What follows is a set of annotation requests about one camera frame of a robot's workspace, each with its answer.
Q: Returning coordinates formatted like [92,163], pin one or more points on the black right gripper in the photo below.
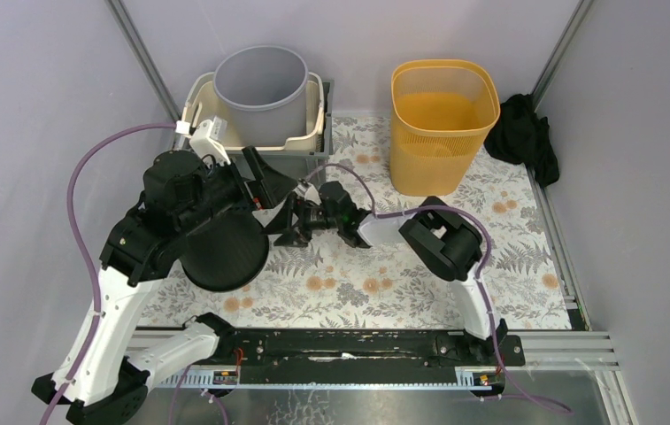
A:
[281,223]

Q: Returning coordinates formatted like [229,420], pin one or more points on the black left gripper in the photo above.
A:
[243,189]

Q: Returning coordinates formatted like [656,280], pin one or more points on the black ribbed waste bin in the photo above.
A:
[228,254]

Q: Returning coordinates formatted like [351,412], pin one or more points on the yellow slatted waste basket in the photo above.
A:
[442,112]

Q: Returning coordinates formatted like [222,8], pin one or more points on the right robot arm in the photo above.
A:
[452,245]

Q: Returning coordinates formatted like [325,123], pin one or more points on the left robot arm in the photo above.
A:
[190,206]

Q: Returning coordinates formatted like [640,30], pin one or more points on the grey plastic crate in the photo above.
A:
[299,156]

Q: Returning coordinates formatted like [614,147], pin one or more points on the floral patterned table mat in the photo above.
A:
[328,284]

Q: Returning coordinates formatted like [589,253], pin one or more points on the grey round plastic bin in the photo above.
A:
[264,90]

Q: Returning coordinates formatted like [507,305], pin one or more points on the cream perforated plastic basket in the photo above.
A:
[203,104]

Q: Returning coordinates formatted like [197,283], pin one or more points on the black crumpled cloth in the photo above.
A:
[520,137]

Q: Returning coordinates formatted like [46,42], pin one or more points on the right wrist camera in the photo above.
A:
[308,192]

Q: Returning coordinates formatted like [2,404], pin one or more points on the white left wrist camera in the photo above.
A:
[206,140]

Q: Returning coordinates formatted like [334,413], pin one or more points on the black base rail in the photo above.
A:
[290,356]

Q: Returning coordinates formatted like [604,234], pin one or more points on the left aluminium frame post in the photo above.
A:
[143,57]

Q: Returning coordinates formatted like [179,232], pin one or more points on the aluminium frame post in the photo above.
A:
[572,27]
[143,57]

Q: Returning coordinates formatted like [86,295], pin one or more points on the right aluminium frame post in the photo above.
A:
[572,27]

